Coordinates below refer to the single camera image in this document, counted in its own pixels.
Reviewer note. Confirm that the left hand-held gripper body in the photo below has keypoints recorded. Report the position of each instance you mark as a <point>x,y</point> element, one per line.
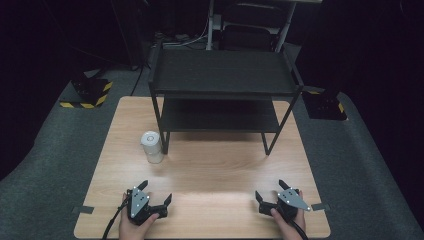
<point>138,203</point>

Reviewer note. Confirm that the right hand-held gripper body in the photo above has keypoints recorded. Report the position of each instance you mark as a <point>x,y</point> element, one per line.
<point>290,198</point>

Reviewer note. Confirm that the white lidded cup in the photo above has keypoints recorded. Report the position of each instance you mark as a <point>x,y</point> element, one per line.
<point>152,146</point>

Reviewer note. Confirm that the black two-tier shelf rack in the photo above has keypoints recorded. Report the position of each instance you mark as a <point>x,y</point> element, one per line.
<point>220,73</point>

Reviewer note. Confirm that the person's left hand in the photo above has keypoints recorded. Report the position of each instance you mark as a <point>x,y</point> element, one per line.
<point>131,230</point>

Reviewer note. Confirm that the person's right hand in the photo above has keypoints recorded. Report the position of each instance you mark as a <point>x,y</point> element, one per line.
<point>293,230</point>

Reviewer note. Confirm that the grey tape strip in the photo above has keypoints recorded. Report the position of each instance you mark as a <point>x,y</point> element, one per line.
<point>320,207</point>
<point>83,209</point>

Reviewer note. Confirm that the black yellow striped stand base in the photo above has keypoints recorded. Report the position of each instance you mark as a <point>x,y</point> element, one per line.
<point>91,93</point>
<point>325,106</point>

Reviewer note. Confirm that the black chair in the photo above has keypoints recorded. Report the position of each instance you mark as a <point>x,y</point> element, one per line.
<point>246,36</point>

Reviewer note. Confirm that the white metal desk frame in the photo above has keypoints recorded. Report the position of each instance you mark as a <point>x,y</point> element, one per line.
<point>210,30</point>

